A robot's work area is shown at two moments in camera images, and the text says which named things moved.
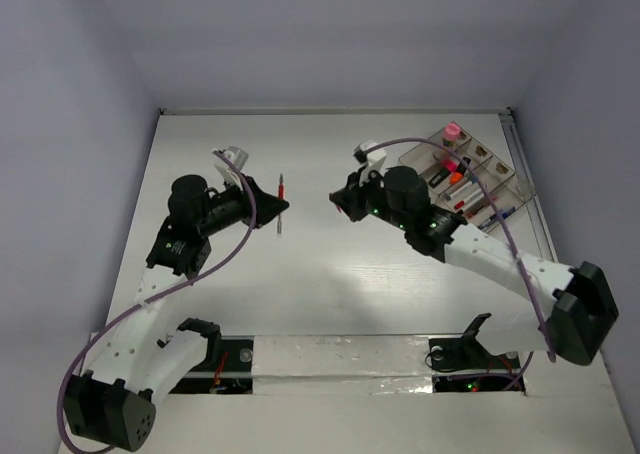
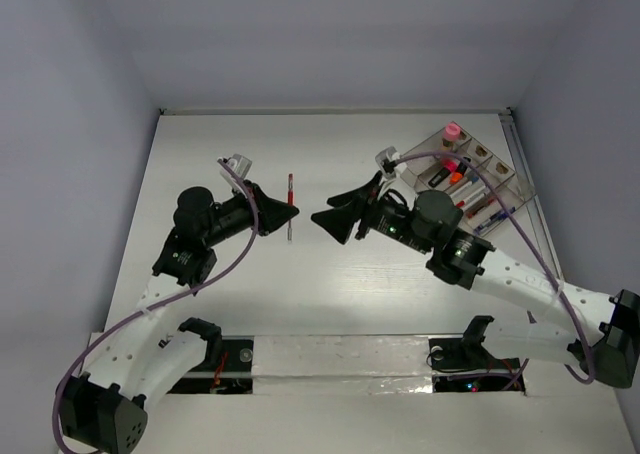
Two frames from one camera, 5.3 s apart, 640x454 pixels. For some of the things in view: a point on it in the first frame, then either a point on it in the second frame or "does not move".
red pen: x=281 y=195 to x=290 y=203
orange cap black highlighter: x=457 y=176 does not move
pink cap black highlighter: x=449 y=166 does not move
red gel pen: x=478 y=208 does not move
